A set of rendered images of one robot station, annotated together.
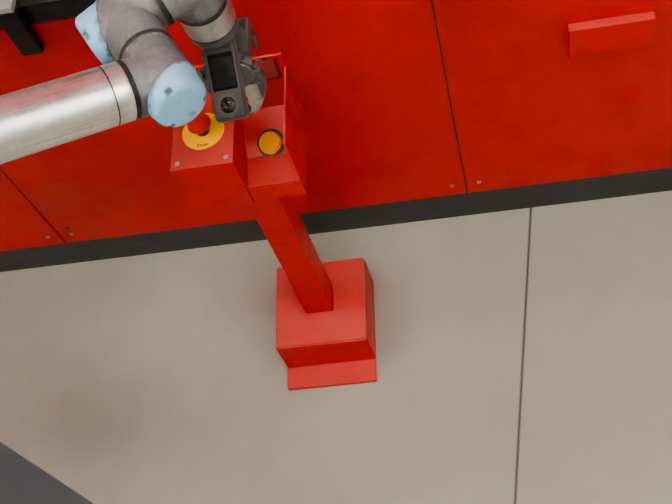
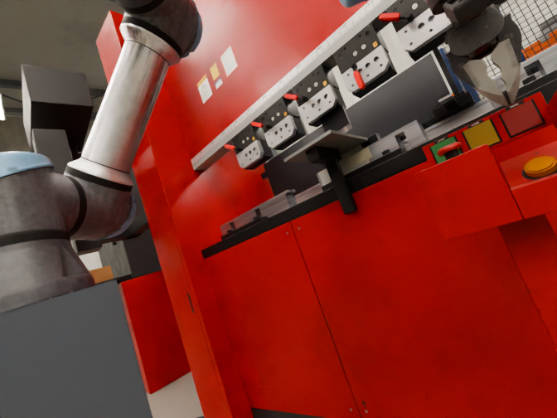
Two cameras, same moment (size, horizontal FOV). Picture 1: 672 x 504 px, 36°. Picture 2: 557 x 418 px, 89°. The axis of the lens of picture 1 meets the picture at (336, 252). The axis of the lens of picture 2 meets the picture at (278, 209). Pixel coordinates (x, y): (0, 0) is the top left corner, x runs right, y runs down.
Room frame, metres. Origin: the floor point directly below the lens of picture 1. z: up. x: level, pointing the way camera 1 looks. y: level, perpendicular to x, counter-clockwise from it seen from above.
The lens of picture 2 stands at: (0.52, 0.26, 0.73)
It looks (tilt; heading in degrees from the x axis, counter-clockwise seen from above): 8 degrees up; 20
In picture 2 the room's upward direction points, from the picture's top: 20 degrees counter-clockwise
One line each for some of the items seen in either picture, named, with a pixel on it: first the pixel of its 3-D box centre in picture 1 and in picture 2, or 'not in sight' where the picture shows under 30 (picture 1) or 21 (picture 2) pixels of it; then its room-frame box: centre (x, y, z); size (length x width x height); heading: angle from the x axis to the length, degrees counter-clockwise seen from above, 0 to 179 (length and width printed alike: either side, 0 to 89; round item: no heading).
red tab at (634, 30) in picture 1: (610, 34); not in sight; (1.10, -0.61, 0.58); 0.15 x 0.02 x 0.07; 71
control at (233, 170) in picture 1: (236, 133); (493, 164); (1.10, 0.07, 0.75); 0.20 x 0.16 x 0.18; 71
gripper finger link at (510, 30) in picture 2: (250, 79); (500, 41); (1.04, 0.02, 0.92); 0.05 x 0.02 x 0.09; 71
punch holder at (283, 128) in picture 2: not in sight; (282, 124); (1.67, 0.52, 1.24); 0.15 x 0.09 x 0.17; 71
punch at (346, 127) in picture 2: not in sight; (336, 123); (1.59, 0.31, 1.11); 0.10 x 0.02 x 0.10; 71
